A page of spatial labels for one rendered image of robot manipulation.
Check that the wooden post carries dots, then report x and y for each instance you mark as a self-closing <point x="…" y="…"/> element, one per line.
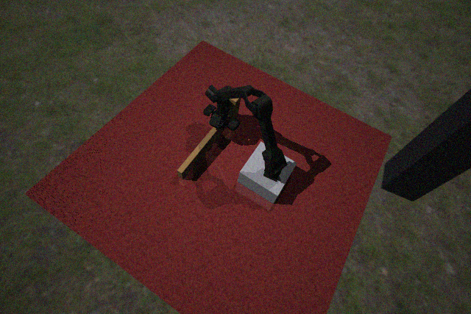
<point x="235" y="107"/>

